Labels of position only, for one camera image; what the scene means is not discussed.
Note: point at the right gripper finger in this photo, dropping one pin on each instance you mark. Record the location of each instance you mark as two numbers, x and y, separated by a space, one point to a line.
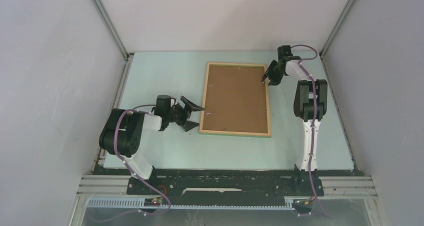
275 79
271 69

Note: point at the right aluminium corner post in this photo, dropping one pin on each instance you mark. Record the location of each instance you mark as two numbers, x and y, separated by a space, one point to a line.
336 28

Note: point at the aluminium corner post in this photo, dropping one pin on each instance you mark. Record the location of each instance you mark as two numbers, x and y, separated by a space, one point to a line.
336 28
109 25

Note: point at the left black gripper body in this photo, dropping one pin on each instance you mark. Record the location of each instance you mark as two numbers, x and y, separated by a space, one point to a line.
179 115

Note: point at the left aluminium corner post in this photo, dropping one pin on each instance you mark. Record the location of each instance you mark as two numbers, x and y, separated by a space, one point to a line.
109 25

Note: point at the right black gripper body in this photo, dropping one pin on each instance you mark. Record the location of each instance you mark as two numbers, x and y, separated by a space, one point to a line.
280 71

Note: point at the white cable duct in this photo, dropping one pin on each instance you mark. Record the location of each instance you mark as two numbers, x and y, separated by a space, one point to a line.
147 203

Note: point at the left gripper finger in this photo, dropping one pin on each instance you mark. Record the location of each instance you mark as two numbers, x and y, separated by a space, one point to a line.
190 107
189 125

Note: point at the wooden picture frame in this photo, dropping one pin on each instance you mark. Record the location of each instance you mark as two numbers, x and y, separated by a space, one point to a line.
236 134

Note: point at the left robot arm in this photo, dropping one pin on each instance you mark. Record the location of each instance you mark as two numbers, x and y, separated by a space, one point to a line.
122 134

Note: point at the brown backing board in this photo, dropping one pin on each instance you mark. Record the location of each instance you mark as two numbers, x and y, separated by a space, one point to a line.
236 98

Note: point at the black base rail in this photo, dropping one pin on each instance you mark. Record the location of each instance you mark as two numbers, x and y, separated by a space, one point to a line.
231 187

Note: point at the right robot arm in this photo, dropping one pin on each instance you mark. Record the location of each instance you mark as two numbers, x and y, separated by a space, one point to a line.
309 106

